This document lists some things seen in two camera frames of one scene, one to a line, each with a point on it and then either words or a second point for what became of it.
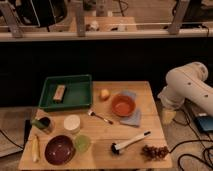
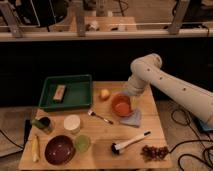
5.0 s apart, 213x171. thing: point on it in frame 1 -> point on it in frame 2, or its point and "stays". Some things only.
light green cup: [82, 143] stays
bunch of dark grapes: [151, 153] stays
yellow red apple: [104, 93] stays
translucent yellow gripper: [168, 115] -> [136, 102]
